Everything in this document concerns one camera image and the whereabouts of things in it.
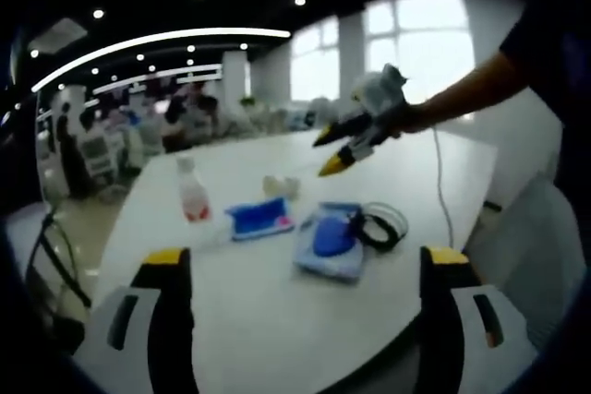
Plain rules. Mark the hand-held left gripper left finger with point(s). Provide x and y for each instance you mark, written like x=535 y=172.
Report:
x=171 y=320

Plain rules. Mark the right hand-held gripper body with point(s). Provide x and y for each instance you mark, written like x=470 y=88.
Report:
x=381 y=89

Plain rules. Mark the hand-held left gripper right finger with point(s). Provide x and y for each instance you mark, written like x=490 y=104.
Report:
x=438 y=320

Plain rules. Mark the patterned paper cup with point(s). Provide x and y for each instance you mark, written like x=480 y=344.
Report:
x=277 y=185

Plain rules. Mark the wet wipes pack blue lid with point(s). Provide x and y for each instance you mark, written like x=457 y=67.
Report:
x=330 y=237

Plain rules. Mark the clear plastic bottle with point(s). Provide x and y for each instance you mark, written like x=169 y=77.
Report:
x=194 y=200

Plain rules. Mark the person's right hand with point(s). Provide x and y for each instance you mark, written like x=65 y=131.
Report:
x=411 y=119

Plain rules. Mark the bright office window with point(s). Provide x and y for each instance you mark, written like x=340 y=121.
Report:
x=415 y=43

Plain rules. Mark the green potted plant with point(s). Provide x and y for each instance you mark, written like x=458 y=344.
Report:
x=248 y=101

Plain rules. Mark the white table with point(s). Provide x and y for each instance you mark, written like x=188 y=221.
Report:
x=277 y=311

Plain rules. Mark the grey mesh office chair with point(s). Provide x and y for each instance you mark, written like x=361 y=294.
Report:
x=540 y=251

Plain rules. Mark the white office chair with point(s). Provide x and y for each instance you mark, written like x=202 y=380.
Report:
x=99 y=154

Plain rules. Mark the curved ceiling light strip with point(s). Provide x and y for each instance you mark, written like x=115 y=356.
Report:
x=161 y=39

